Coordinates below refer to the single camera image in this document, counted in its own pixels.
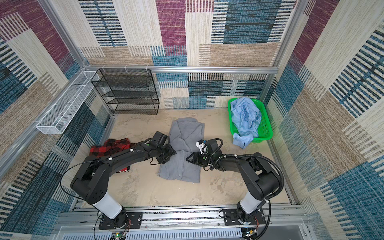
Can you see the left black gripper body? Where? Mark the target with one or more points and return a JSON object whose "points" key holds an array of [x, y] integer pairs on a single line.
{"points": [[164, 154]]}

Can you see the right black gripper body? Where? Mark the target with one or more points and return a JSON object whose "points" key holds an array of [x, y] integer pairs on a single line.
{"points": [[202, 160]]}

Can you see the grey long sleeve shirt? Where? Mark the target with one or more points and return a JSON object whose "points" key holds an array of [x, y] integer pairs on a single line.
{"points": [[184, 134]]}

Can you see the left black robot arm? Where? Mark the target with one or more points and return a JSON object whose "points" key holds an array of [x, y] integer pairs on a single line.
{"points": [[92, 178]]}

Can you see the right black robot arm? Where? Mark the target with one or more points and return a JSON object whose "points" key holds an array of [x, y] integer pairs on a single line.
{"points": [[262, 177]]}

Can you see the red black plaid folded shirt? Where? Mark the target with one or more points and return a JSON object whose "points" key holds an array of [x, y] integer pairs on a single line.
{"points": [[110, 147]]}

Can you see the light blue shirt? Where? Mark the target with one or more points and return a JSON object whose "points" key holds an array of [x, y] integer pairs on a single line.
{"points": [[246, 117]]}

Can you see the green plastic basket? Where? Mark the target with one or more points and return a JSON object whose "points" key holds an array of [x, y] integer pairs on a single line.
{"points": [[265, 130]]}

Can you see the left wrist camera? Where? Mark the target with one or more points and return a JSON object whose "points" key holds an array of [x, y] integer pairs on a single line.
{"points": [[159, 139]]}

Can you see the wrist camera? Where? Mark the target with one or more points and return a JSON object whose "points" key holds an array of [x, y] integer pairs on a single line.
{"points": [[208, 147], [159, 139]]}

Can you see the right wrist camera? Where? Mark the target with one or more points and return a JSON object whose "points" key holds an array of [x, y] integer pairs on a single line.
{"points": [[208, 147]]}

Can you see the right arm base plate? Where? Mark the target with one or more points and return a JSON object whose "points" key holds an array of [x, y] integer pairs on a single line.
{"points": [[234, 217]]}

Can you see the black wire shelf rack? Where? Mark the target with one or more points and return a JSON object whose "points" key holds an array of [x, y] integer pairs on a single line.
{"points": [[127, 91]]}

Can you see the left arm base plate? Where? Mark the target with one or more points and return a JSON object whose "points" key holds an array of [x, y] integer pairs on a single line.
{"points": [[132, 220]]}

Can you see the white slotted cable duct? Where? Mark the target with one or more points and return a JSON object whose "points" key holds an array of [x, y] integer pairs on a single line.
{"points": [[201, 234]]}

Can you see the white wire mesh basket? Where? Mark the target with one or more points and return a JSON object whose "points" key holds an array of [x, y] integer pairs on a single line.
{"points": [[57, 119]]}

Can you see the aluminium front rail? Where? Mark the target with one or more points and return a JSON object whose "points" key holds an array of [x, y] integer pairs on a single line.
{"points": [[180, 216]]}

